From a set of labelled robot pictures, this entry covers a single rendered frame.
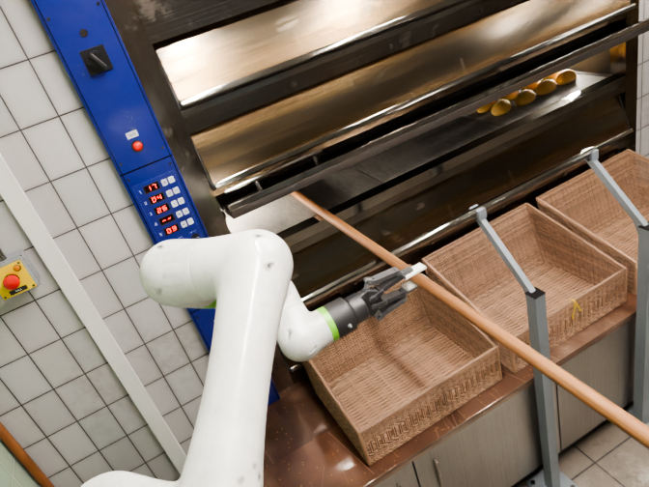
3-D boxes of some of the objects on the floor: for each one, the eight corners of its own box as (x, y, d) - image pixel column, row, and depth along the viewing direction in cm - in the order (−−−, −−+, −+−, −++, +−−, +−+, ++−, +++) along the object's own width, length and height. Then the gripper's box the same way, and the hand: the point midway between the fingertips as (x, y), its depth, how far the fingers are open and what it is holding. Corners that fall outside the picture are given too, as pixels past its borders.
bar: (364, 540, 205) (269, 308, 148) (602, 381, 238) (599, 139, 181) (409, 616, 179) (314, 369, 122) (669, 424, 212) (690, 159, 155)
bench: (246, 529, 223) (193, 440, 195) (649, 277, 285) (653, 182, 257) (296, 665, 176) (236, 573, 148) (766, 328, 238) (786, 217, 210)
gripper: (334, 281, 133) (410, 241, 140) (350, 329, 141) (421, 288, 147) (349, 294, 127) (428, 251, 133) (363, 342, 135) (437, 300, 141)
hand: (413, 276), depth 140 cm, fingers closed on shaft, 3 cm apart
